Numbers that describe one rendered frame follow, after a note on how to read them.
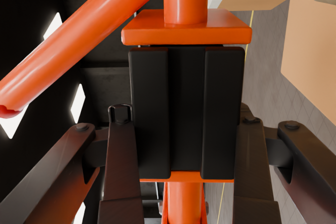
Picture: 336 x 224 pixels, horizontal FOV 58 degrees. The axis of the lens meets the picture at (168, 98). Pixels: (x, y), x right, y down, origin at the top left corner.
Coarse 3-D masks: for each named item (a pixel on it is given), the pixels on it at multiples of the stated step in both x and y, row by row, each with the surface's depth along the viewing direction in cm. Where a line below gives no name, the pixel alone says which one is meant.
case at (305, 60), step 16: (304, 0) 32; (288, 16) 36; (304, 16) 32; (320, 16) 28; (288, 32) 36; (304, 32) 32; (320, 32) 28; (288, 48) 36; (304, 48) 32; (320, 48) 28; (288, 64) 36; (304, 64) 32; (320, 64) 28; (304, 80) 32; (320, 80) 28; (320, 96) 28
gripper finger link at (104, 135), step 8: (96, 136) 15; (104, 136) 15; (96, 144) 14; (104, 144) 14; (88, 152) 14; (96, 152) 14; (104, 152) 15; (88, 160) 14; (96, 160) 15; (104, 160) 15; (88, 168) 15
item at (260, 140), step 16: (240, 128) 14; (256, 128) 14; (240, 144) 12; (256, 144) 12; (240, 160) 11; (256, 160) 11; (240, 176) 10; (256, 176) 10; (240, 192) 10; (256, 192) 10; (272, 192) 10; (240, 208) 8; (256, 208) 8; (272, 208) 8
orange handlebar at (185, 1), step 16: (176, 0) 14; (192, 0) 14; (176, 16) 14; (192, 16) 14; (176, 192) 18; (192, 192) 18; (160, 208) 22; (176, 208) 19; (192, 208) 19; (208, 208) 22
